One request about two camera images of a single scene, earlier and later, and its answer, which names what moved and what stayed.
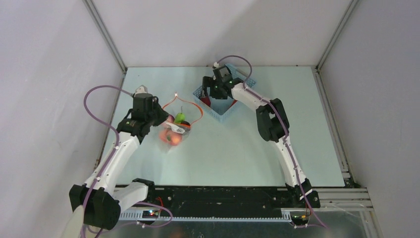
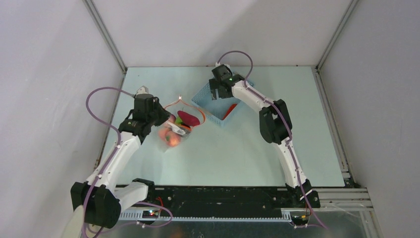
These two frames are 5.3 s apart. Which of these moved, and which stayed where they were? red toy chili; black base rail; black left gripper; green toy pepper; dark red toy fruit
Moved: dark red toy fruit; red toy chili
Stayed: green toy pepper; black left gripper; black base rail
